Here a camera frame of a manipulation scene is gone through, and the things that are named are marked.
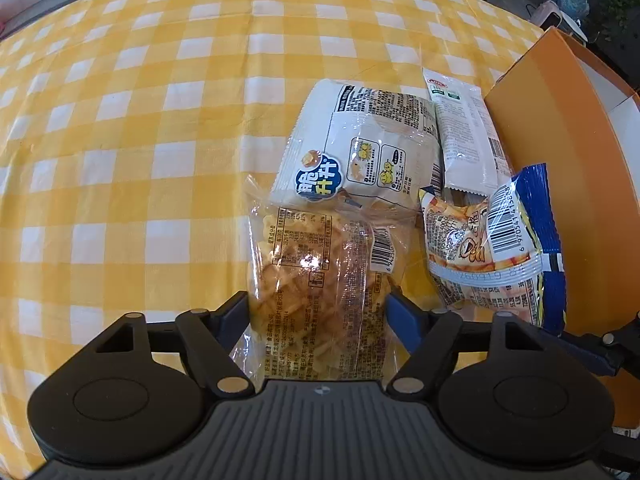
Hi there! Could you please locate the white long snack packet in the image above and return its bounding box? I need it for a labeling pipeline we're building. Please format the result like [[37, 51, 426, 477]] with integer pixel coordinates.
[[423, 68, 511, 196]]

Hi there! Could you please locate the orange cardboard box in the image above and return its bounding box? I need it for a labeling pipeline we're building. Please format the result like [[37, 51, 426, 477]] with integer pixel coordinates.
[[482, 27, 640, 428]]

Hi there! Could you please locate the blue mixed snack bag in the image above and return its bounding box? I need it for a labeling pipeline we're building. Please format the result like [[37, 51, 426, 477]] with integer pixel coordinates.
[[419, 164, 567, 335]]

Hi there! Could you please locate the white blue cracker bag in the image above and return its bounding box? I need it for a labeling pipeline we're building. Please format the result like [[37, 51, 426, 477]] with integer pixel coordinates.
[[271, 79, 440, 210]]

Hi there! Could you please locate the orange cracker bag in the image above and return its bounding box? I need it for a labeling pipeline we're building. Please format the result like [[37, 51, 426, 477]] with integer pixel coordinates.
[[232, 178, 416, 388]]

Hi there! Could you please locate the yellow checkered tablecloth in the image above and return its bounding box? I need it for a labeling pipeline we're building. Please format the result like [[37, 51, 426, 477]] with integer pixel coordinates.
[[1, 0, 540, 479]]

